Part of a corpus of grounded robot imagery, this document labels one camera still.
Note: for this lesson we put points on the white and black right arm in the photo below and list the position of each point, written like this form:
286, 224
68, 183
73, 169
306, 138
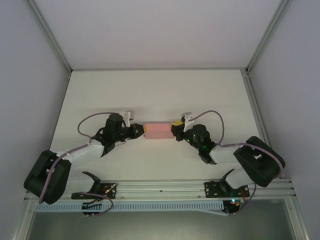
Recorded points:
225, 153

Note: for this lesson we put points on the grey metal panel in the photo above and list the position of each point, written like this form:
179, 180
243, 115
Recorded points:
160, 226

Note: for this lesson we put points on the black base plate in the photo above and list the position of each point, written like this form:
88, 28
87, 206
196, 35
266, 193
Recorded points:
108, 190
212, 191

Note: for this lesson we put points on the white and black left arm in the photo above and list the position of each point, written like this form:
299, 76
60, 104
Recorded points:
82, 153

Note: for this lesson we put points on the aluminium table side rail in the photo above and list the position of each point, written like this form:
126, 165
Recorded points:
255, 110

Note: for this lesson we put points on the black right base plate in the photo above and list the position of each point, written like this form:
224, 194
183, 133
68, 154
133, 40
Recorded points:
212, 191

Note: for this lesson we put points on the aluminium frame corner post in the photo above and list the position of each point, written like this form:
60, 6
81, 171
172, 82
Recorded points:
50, 37
267, 35

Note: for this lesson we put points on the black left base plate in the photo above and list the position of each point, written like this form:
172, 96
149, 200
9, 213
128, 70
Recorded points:
108, 190

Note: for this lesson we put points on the pink paper box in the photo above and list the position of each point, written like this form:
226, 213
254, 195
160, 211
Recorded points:
158, 130

